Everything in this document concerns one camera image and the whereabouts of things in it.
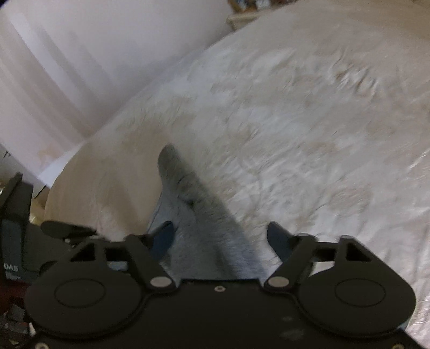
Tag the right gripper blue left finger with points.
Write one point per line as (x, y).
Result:
(162, 239)

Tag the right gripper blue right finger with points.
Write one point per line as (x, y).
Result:
(279, 240)

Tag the grey-blue sweatpants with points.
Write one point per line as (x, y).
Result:
(208, 243)

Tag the white floral bedspread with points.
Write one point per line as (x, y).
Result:
(315, 116)

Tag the left white nightstand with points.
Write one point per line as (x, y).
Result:
(239, 20)

